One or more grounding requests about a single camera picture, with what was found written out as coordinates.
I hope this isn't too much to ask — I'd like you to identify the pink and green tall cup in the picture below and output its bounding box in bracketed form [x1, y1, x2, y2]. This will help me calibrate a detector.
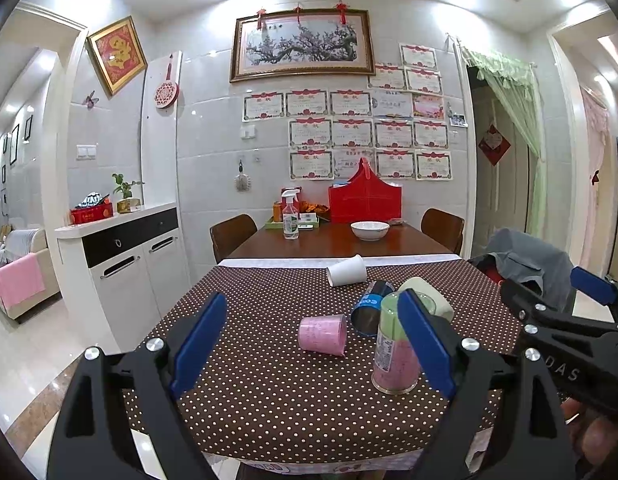
[372, 292, 420, 394]

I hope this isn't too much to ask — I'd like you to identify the pale green ceramic cup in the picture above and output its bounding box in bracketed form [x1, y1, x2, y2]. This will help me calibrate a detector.
[398, 276, 454, 322]

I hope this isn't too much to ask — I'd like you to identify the blue metal cup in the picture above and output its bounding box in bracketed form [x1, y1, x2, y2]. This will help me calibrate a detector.
[350, 280, 394, 337]

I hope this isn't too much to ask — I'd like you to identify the pink plastic cup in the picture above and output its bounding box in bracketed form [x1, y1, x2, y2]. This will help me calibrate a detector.
[298, 315, 347, 356]

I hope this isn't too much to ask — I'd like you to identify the white paper cup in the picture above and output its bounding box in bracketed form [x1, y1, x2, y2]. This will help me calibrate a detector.
[326, 255, 367, 287]

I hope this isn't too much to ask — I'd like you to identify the person's right hand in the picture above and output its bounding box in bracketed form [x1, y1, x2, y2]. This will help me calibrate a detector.
[562, 399, 618, 479]

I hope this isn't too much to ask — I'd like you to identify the chair with grey jacket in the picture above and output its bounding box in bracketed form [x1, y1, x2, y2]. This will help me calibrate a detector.
[468, 228, 577, 314]

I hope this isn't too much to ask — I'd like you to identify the white sideboard cabinet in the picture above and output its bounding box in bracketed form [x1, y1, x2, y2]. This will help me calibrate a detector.
[54, 203, 190, 353]

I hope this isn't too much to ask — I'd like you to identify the brown polka dot tablecloth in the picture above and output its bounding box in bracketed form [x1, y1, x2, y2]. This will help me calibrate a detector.
[123, 258, 528, 463]

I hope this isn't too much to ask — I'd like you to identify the right wooden chair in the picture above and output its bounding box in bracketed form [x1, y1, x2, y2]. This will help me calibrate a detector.
[420, 208, 465, 255]

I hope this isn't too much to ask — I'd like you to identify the wooden chair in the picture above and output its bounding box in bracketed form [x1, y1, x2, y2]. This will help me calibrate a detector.
[209, 214, 258, 263]
[420, 208, 465, 255]

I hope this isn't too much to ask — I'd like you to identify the left wooden chair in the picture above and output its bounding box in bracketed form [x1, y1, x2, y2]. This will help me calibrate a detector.
[209, 214, 258, 263]

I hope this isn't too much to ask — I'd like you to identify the red diamond door decoration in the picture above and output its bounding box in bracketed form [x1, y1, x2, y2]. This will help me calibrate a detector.
[478, 124, 510, 166]

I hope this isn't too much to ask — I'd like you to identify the sofa with pink blanket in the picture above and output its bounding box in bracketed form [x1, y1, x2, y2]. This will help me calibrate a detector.
[0, 229, 60, 321]

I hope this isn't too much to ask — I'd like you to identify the small potted plant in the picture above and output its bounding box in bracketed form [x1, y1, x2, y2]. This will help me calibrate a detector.
[111, 174, 144, 214]

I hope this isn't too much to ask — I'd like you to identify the white ceramic bowl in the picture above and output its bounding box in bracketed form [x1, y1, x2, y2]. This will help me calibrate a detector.
[350, 221, 390, 242]

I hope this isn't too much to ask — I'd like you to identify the red box on cabinet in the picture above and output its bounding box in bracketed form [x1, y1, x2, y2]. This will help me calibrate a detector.
[70, 192, 114, 224]

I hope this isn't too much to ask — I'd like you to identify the red gift bag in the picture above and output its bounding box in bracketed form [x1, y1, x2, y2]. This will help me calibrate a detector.
[328, 157, 402, 224]

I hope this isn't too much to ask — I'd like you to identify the clear spray bottle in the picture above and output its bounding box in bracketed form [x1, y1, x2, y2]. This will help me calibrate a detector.
[282, 188, 299, 240]

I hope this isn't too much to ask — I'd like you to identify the green tray with snacks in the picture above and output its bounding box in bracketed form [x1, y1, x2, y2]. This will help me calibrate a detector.
[264, 200, 330, 230]

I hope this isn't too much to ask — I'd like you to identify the green door curtain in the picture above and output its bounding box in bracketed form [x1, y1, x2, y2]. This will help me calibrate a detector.
[455, 39, 548, 238]

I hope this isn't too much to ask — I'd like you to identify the red gold framed picture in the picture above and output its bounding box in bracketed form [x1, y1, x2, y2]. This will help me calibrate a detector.
[86, 15, 147, 96]

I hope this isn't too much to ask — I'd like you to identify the framed plum blossom painting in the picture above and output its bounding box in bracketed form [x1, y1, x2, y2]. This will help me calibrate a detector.
[230, 3, 376, 82]

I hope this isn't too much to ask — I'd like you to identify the wall light switch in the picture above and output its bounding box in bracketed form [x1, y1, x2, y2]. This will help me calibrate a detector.
[76, 144, 97, 160]

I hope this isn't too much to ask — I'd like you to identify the red round wall ornament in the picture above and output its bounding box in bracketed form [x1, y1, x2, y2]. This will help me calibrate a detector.
[154, 55, 180, 110]

